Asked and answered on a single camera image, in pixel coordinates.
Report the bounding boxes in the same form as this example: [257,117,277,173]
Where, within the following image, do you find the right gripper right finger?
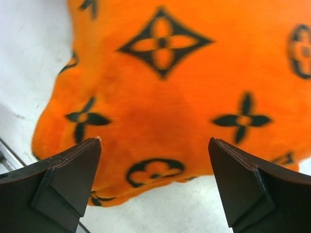
[208,138,311,233]

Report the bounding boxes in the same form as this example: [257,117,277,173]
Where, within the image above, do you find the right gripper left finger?
[0,138,101,233]

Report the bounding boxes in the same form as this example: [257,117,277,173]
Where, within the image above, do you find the orange patterned pillowcase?
[31,0,311,207]

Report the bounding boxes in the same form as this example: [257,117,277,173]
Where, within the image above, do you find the aluminium front rail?
[0,139,26,174]

